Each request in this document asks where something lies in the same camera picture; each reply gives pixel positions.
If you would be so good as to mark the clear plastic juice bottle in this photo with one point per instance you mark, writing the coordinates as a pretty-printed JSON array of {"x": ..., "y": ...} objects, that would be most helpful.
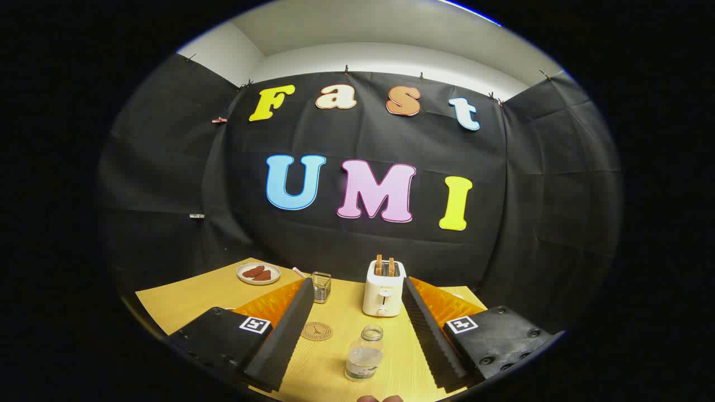
[{"x": 364, "y": 357}]

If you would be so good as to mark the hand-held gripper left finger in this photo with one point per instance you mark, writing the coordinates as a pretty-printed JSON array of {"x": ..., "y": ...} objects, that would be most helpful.
[{"x": 290, "y": 329}]

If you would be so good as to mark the white plate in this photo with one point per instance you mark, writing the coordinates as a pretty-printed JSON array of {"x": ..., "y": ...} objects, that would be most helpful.
[{"x": 246, "y": 277}]

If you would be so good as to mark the round cork coaster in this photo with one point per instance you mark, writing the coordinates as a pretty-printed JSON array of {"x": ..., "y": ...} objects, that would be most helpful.
[{"x": 317, "y": 331}]

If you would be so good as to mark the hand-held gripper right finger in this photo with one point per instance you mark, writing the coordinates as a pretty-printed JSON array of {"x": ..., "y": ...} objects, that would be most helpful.
[{"x": 427, "y": 335}]

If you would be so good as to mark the wooden table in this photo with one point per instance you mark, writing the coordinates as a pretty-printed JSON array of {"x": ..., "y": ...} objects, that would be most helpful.
[{"x": 346, "y": 312}]

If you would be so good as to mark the red-brown food piece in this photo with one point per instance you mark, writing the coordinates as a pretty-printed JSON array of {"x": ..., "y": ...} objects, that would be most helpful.
[
  {"x": 254, "y": 271},
  {"x": 262, "y": 276}
]

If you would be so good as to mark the white toaster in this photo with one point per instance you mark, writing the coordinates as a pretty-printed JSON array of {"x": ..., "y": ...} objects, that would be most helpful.
[{"x": 383, "y": 296}]

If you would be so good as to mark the toast slice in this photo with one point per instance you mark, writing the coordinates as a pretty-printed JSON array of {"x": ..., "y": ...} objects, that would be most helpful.
[
  {"x": 379, "y": 265},
  {"x": 391, "y": 267}
]

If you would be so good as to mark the striped straw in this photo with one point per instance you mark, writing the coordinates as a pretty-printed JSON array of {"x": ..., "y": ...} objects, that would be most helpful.
[{"x": 299, "y": 272}]

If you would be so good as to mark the black backdrop cloth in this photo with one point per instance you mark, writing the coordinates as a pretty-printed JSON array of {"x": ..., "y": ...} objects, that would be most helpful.
[{"x": 363, "y": 139}]

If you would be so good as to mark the clear glass holder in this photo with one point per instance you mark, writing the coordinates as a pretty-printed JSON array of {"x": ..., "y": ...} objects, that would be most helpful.
[{"x": 321, "y": 287}]

